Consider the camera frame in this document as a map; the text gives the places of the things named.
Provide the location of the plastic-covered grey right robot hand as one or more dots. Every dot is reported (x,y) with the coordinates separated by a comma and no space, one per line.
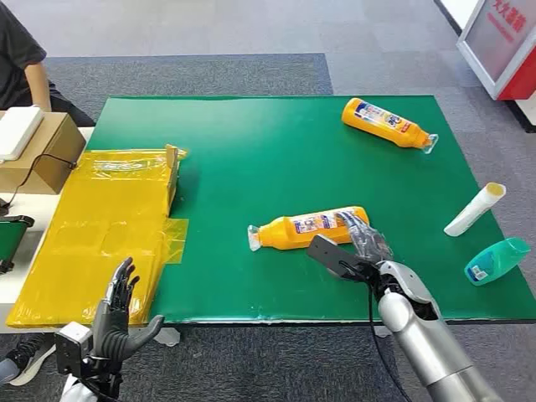
(366,241)

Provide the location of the green bin with black rim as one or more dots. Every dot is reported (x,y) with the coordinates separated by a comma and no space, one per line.
(10,238)

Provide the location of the teal plastic bottle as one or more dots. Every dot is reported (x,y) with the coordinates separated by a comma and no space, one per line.
(494,262)

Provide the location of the person's shoe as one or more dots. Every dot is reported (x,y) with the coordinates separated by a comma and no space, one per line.
(29,355)

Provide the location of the orange bottle with clear cap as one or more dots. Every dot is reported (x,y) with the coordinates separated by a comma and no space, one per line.
(381,123)
(284,230)

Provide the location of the white flat device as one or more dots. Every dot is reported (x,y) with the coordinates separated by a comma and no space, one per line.
(14,130)

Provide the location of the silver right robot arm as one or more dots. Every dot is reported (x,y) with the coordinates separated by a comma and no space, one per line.
(423,333)

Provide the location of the red and white sign board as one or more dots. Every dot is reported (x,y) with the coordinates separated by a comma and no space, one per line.
(498,44)

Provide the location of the person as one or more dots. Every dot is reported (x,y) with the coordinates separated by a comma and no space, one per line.
(16,61)

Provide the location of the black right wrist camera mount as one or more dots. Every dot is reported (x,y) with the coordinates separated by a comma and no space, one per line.
(331,255)

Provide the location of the yellow film-wrapped flat cardboard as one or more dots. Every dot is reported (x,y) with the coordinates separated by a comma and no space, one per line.
(96,222)

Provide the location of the brown cardboard box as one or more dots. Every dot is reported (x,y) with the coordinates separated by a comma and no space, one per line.
(54,150)

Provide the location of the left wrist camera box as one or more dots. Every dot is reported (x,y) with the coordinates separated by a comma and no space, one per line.
(72,348)

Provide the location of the white table foot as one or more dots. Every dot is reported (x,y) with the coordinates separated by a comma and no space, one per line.
(382,331)
(169,336)

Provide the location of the white tube bottle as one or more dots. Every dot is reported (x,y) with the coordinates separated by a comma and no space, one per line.
(473,211)

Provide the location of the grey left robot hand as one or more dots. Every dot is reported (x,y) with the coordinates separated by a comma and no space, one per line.
(111,333)

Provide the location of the green table mat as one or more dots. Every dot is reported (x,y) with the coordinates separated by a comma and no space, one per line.
(272,166)

